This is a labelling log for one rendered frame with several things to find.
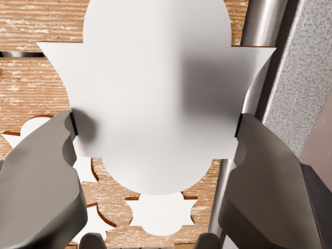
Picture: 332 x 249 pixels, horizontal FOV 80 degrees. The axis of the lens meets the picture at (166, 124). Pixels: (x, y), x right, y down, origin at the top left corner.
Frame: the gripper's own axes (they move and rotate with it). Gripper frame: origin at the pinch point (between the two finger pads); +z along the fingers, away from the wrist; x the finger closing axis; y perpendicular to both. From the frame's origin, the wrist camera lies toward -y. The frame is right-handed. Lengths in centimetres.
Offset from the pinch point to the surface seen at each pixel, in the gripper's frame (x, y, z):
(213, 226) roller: 11.8, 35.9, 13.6
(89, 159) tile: -10.2, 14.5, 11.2
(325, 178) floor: 139, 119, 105
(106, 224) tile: -9.9, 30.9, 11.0
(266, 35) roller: 12.2, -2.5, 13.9
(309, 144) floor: 111, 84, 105
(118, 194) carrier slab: -7.1, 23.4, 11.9
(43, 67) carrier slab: -13.4, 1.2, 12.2
